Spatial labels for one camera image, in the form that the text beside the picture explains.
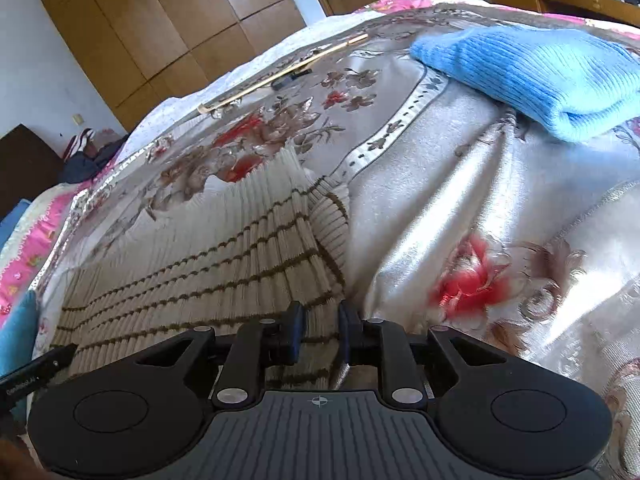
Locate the red white striped bag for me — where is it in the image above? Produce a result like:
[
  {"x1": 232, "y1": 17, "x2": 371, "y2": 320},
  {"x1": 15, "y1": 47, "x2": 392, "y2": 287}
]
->
[{"x1": 64, "y1": 128, "x2": 97, "y2": 162}]

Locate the blue pillow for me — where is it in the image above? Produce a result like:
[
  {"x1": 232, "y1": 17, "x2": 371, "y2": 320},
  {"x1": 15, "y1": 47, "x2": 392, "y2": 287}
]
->
[{"x1": 0, "y1": 199, "x2": 32, "y2": 235}]

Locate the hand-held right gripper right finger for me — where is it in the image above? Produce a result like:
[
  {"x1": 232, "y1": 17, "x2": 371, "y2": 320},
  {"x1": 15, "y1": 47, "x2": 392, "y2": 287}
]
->
[{"x1": 337, "y1": 300, "x2": 507, "y2": 407}]

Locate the pink patterned quilt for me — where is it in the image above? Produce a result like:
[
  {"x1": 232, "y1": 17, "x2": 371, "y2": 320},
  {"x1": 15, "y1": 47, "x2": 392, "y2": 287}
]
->
[{"x1": 0, "y1": 182, "x2": 88, "y2": 316}]

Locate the floral satin blanket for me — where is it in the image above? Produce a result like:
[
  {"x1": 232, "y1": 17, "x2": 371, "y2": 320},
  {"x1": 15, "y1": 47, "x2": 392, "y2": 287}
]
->
[{"x1": 30, "y1": 0, "x2": 640, "y2": 480}]

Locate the navy garment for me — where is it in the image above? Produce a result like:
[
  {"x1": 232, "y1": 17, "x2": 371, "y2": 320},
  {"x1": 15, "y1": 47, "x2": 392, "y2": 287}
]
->
[{"x1": 61, "y1": 135, "x2": 131, "y2": 184}]

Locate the wooden wardrobe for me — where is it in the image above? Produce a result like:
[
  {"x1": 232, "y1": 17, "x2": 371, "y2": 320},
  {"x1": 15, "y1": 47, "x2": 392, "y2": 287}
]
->
[{"x1": 29, "y1": 0, "x2": 307, "y2": 133}]

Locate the long wooden stick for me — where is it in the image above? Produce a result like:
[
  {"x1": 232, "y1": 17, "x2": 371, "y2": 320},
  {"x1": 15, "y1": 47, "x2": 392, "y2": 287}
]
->
[{"x1": 197, "y1": 32, "x2": 370, "y2": 113}]

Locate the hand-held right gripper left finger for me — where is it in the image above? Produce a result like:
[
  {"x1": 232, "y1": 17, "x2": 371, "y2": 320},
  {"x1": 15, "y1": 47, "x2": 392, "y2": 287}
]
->
[{"x1": 135, "y1": 301, "x2": 306, "y2": 409}]

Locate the small dark object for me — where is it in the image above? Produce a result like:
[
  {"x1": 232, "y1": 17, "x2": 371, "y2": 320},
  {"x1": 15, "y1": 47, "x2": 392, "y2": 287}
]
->
[{"x1": 271, "y1": 68, "x2": 313, "y2": 91}]

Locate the dark wooden headboard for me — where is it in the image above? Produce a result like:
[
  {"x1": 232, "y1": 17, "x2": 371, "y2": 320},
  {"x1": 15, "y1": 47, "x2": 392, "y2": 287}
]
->
[{"x1": 0, "y1": 124, "x2": 66, "y2": 221}]

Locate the beige striped ribbed sweater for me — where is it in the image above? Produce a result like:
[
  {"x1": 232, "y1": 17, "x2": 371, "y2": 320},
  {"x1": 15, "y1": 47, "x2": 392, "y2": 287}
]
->
[{"x1": 47, "y1": 147, "x2": 351, "y2": 391}]

